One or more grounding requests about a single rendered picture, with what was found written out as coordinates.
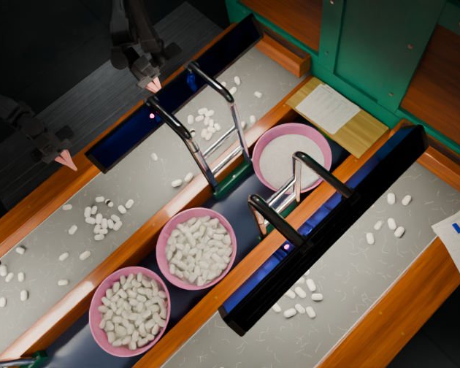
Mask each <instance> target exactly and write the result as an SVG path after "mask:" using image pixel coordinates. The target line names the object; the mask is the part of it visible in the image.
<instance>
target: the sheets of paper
mask: <svg viewBox="0 0 460 368"><path fill-rule="evenodd" d="M295 108H296V109H297V110H298V111H300V112H301V113H302V114H304V115H306V116H307V117H308V118H309V119H311V120H313V121H314V122H315V123H317V124H318V125H319V126H321V127H322V128H323V129H325V130H326V131H328V132H329V133H330V134H335V133H336V132H337V131H338V129H340V128H341V127H342V126H343V125H345V124H346V123H347V122H348V121H349V120H350V119H351V118H352V117H353V116H354V115H356V114H357V113H358V112H359V111H360V109H359V107H358V106H356V105H355V104H353V103H351V102H350V101H348V100H347V99H346V98H345V97H343V96H342V95H340V94H339V93H338V92H336V91H335V90H334V89H333V88H331V87H330V86H329V85H327V84H325V85H322V84H320V85H319V86H318V87H317V88H316V89H315V90H314V91H313V92H312V93H310V94H309V95H308V96H307V97H306V98H305V99H304V100H303V101H302V102H301V103H300V104H299V105H298V106H296V107H295Z"/></svg>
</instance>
